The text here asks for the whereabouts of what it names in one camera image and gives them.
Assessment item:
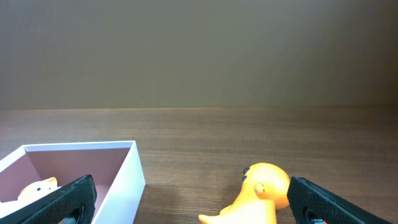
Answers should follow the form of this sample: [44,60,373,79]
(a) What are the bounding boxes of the white box pink interior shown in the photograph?
[1,141,146,223]

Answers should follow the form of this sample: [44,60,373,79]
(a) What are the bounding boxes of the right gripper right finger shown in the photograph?
[287,177,391,224]

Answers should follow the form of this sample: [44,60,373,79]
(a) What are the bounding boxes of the orange dinosaur toy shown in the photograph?
[198,162,290,224]

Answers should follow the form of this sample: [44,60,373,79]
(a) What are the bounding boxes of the white plush duck toy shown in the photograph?
[1,177,59,217]

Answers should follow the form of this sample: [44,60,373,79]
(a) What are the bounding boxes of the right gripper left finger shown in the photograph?
[1,174,97,224]

